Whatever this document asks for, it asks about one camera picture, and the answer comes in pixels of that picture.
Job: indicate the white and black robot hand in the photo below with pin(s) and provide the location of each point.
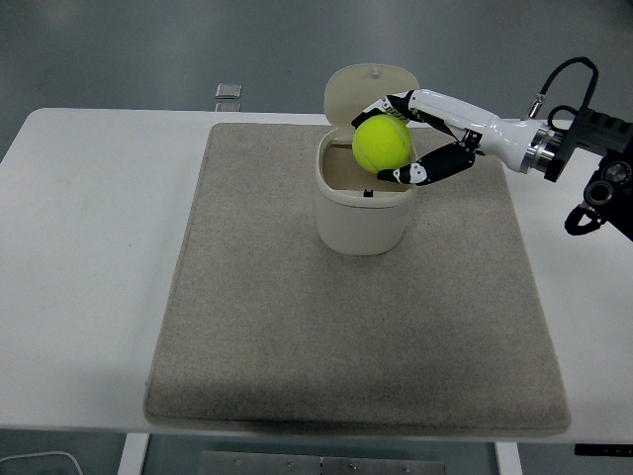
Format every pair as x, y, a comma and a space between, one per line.
504, 136

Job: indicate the yellow-green tennis ball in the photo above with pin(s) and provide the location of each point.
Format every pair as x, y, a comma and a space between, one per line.
381, 143

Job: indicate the cream bin with flip lid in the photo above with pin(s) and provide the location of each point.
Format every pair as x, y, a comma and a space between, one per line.
363, 222

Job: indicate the beige fabric mat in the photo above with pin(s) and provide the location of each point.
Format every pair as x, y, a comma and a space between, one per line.
346, 336

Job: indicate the small clear floor plate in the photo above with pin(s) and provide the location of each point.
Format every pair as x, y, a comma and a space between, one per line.
227, 106
228, 90

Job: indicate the white table leg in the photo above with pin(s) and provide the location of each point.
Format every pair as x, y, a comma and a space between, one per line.
132, 455
507, 460

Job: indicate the black table control panel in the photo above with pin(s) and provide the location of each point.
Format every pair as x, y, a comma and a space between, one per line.
603, 449

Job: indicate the white rounded floor object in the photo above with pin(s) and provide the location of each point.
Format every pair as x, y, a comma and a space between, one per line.
74, 462

